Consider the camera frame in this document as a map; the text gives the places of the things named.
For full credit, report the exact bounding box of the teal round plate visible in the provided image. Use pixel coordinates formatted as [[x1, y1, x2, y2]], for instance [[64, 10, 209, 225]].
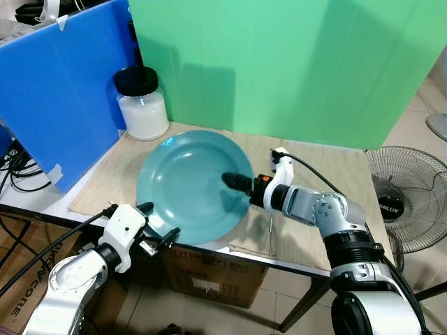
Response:
[[136, 130, 254, 245]]

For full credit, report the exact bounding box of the small brown cardboard box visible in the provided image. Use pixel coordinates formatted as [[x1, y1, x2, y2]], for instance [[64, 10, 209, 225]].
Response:
[[161, 243, 270, 310]]

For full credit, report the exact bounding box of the glass jar black lid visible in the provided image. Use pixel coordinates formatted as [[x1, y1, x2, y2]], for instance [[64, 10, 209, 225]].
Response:
[[114, 66, 170, 142]]

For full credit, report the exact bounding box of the white tape piece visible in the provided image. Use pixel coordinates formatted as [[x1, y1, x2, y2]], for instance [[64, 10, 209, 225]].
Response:
[[41, 0, 69, 33], [47, 163, 66, 187]]

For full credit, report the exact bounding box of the black metal table leg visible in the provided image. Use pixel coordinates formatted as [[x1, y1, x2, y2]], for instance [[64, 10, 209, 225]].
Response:
[[279, 277, 331, 334]]

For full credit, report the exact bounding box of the green plastic board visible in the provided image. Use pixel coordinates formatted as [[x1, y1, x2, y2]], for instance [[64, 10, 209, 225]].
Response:
[[128, 0, 447, 150]]

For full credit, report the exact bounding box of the black metal bar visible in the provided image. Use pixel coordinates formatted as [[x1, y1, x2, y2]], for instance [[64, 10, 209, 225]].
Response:
[[413, 281, 447, 302]]

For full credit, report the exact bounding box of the blue plastic board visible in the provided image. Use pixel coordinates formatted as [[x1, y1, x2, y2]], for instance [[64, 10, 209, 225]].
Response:
[[0, 0, 138, 194]]

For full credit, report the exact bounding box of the grey round fan base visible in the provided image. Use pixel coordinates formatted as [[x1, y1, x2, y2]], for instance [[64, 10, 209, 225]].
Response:
[[426, 112, 447, 142]]

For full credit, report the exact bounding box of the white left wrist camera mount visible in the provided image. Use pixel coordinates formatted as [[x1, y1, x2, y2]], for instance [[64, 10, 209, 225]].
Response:
[[103, 204, 149, 274]]

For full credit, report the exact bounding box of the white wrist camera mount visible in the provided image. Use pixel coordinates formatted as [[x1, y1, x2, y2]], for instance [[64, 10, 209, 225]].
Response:
[[269, 147, 295, 204], [103, 204, 149, 274]]

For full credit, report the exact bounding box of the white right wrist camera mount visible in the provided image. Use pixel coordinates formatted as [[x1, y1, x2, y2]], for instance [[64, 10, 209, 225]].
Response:
[[269, 147, 295, 204]]

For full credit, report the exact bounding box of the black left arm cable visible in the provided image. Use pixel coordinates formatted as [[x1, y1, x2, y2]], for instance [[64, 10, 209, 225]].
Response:
[[0, 205, 117, 298]]

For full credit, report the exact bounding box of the black loose cable bundle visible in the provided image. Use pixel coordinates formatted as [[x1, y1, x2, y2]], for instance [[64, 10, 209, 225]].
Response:
[[0, 134, 52, 195]]

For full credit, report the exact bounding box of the black wire-cage floor fan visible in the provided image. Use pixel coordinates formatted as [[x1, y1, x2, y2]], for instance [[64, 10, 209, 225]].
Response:
[[365, 146, 447, 254]]

